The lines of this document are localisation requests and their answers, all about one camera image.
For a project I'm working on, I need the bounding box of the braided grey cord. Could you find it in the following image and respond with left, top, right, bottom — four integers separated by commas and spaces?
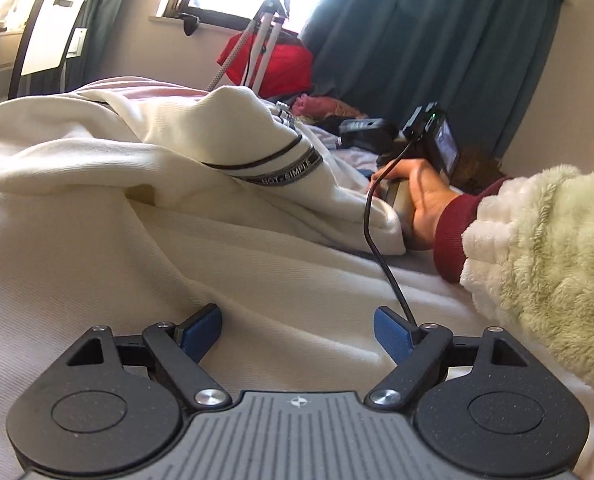
207, 2, 268, 92

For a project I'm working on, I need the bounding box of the blue curtain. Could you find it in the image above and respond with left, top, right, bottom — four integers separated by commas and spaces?
297, 0, 564, 163

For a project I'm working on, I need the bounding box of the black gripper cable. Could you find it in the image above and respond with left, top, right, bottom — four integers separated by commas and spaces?
364, 136, 420, 332

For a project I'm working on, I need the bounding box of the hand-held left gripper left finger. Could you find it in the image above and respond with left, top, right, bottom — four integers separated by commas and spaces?
65, 303, 233, 409

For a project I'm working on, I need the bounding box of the grey-green curtain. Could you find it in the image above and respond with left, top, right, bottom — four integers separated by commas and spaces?
62, 0, 178, 93

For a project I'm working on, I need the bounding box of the brown furry cloth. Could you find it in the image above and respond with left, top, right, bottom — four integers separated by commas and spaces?
449, 144, 508, 195

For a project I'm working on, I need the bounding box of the black chair with white back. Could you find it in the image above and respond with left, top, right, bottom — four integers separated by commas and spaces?
7, 0, 88, 101

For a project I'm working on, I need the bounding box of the white tripod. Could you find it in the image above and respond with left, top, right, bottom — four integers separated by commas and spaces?
241, 0, 294, 95

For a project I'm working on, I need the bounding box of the pink cloth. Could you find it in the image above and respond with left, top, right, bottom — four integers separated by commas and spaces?
292, 93, 364, 120

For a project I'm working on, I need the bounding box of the red bag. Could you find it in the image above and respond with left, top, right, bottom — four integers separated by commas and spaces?
217, 30, 314, 101

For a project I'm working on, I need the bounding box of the person's right forearm fluffy sleeve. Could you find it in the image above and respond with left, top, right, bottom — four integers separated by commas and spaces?
433, 164, 594, 406

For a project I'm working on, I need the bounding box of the cream sweatshirt with striped band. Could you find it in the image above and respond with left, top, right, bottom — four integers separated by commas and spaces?
0, 77, 594, 480

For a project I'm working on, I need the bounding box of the white wall switch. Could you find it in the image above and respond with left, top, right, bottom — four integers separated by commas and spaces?
66, 27, 88, 58

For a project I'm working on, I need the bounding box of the person's right hand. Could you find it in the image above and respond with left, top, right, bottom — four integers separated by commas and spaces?
368, 158, 466, 251

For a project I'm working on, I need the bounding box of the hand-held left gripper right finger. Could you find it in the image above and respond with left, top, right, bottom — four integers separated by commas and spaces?
367, 305, 528, 408

